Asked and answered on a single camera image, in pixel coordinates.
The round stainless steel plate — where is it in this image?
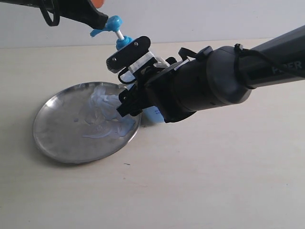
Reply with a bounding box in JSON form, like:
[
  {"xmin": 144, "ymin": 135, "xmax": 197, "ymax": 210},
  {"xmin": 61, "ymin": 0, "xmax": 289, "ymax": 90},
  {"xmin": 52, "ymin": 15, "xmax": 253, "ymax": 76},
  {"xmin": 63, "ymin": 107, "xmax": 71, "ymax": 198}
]
[{"xmin": 32, "ymin": 82, "xmax": 141, "ymax": 164}]

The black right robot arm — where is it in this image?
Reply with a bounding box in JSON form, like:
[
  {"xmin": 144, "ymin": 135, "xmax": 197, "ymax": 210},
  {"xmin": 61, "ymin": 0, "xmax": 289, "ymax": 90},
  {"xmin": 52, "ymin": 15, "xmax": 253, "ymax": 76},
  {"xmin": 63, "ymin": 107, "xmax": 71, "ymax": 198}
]
[{"xmin": 106, "ymin": 27, "xmax": 305, "ymax": 123}]

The blue pump lotion bottle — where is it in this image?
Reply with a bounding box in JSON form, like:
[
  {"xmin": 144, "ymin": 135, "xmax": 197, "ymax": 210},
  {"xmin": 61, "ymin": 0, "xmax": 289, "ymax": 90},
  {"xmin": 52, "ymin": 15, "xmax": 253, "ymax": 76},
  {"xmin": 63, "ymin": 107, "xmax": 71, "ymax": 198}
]
[{"xmin": 90, "ymin": 15, "xmax": 164, "ymax": 123}]

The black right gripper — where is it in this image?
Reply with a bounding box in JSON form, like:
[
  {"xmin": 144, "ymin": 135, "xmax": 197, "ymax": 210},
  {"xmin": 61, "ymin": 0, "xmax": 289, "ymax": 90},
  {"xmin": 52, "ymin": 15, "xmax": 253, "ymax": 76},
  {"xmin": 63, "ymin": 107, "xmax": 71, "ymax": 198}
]
[{"xmin": 117, "ymin": 56, "xmax": 198, "ymax": 123}]

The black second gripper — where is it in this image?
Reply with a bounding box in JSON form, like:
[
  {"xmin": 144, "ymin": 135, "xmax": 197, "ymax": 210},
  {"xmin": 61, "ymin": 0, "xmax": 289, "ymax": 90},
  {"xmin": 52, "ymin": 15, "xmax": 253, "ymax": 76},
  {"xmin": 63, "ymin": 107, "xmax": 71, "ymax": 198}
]
[{"xmin": 0, "ymin": 0, "xmax": 109, "ymax": 29}]

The black camera cable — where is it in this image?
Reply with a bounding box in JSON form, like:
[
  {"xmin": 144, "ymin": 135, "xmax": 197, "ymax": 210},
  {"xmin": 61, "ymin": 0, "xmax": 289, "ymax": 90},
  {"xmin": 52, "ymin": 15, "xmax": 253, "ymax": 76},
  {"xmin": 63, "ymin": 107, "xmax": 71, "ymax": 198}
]
[{"xmin": 117, "ymin": 65, "xmax": 148, "ymax": 85}]

